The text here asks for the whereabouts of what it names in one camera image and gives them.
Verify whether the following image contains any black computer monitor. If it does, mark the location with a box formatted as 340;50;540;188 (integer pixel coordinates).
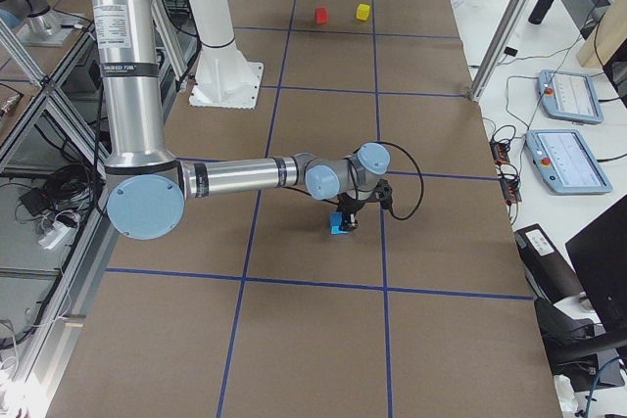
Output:
566;197;626;330

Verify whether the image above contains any aluminium frame post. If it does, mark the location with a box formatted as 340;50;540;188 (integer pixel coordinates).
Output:
467;0;529;102

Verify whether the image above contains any black camera cable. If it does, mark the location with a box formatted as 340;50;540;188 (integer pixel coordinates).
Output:
376;142;425;221

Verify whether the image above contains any black orange circuit board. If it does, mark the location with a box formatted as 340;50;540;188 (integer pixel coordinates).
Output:
490;139;521;206

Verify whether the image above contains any teach pendant tablet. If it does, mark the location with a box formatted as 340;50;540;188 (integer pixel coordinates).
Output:
538;70;603;124
525;129;612;195

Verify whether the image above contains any far teach pendant tablet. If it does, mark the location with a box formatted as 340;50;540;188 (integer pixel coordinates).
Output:
538;70;603;124

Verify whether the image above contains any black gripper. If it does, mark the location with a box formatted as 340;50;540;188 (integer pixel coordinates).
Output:
337;195;365;232

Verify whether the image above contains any white pedestal column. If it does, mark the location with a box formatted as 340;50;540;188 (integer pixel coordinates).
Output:
189;0;264;110

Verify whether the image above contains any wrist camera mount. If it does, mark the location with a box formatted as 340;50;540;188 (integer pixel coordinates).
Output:
373;179;393;211

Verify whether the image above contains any white power strip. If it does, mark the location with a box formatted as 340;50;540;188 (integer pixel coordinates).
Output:
38;221;77;251

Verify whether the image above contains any near teach pendant tablet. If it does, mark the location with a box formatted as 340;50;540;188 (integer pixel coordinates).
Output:
525;129;612;195

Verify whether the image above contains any brown paper table cover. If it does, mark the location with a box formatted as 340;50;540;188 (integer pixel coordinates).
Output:
49;0;560;417

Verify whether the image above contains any red cube block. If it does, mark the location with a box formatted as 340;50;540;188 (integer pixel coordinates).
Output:
314;7;329;25

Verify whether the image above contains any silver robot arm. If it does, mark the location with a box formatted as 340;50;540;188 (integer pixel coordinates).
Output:
1;0;72;47
90;0;392;240

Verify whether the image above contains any yellow cube block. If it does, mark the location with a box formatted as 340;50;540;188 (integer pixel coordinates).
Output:
355;3;371;22

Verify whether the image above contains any blue cube block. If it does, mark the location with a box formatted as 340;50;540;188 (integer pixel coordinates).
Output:
329;211;347;235

